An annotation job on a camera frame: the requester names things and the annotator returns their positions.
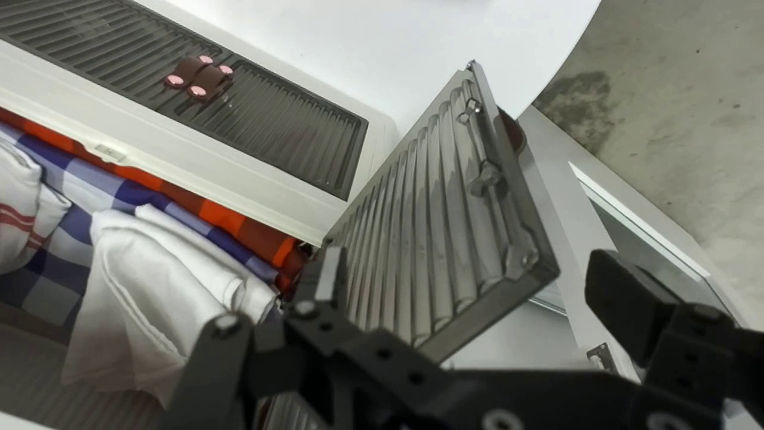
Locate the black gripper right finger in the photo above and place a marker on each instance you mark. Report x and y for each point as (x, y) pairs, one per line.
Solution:
(639, 311)

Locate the white stacked cabinet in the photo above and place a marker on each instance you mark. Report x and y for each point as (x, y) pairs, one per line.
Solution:
(140, 138)

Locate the orange cloth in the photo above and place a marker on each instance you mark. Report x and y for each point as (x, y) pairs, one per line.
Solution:
(279, 253)

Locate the bottom smoked cabinet doors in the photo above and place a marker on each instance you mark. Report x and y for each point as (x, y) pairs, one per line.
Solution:
(187, 77)

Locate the smoked cabinet door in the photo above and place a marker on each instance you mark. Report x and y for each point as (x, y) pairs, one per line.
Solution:
(444, 241)

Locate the white round table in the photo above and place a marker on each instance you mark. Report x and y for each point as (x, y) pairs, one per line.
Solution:
(398, 54)

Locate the white cloth in cabinet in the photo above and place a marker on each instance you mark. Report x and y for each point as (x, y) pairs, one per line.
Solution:
(153, 285)

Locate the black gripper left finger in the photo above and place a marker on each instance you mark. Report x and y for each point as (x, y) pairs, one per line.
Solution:
(321, 285)

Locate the blue checkered cloth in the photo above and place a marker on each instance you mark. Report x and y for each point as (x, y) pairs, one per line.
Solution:
(53, 281)

